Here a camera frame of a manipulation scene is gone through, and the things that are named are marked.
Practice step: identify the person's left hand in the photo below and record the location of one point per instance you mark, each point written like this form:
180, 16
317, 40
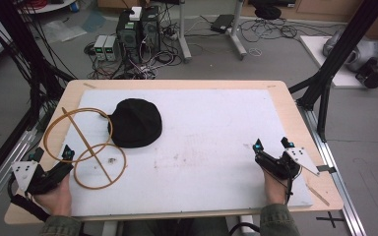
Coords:
55, 198

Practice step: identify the white box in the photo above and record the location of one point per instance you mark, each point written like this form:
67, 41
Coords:
135, 13

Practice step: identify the clear plastic sheet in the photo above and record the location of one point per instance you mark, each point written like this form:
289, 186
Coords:
62, 31

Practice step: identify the black flat box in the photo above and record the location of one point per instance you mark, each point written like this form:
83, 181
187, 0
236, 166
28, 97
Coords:
222, 23

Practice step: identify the black round stool seat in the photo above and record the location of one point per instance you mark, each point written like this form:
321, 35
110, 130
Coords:
268, 12

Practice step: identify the grey metal stand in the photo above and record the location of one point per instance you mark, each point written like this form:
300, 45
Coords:
238, 36

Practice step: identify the black tape cross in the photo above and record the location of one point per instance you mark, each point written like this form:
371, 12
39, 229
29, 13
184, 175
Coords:
330, 219

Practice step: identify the aluminium rail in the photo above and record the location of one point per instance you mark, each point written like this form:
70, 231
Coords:
3, 168
333, 170

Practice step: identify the white foam mat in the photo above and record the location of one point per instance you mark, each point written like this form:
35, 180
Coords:
210, 131

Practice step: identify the light wooden table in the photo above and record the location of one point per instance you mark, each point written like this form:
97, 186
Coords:
295, 108

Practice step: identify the thin wooden stick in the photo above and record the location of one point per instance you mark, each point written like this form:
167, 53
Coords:
318, 195

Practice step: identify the grey power supply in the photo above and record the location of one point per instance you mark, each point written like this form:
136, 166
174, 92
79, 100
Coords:
99, 47
111, 48

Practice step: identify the grey helmet-shaped shell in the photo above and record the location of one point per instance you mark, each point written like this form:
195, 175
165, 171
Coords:
362, 54

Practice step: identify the black device on board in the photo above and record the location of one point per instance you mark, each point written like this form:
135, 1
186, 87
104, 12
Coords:
372, 75

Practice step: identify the white floor board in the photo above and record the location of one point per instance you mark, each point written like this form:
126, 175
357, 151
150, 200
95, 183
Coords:
318, 49

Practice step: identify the black tape strip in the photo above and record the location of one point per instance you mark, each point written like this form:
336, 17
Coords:
325, 169

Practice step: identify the black computer tower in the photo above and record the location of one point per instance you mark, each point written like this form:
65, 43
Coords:
150, 31
128, 34

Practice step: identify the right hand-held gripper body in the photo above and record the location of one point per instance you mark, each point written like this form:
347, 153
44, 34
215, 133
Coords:
283, 165

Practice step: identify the black frame strut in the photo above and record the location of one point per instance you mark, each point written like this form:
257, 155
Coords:
339, 55
21, 49

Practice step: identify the white table leg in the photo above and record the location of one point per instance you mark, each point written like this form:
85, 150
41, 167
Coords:
110, 228

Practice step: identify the person's right hand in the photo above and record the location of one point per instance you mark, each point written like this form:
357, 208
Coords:
274, 190

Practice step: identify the black knit hat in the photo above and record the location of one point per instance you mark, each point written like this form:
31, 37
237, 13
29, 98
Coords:
134, 123

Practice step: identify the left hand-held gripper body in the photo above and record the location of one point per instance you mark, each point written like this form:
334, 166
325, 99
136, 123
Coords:
34, 178

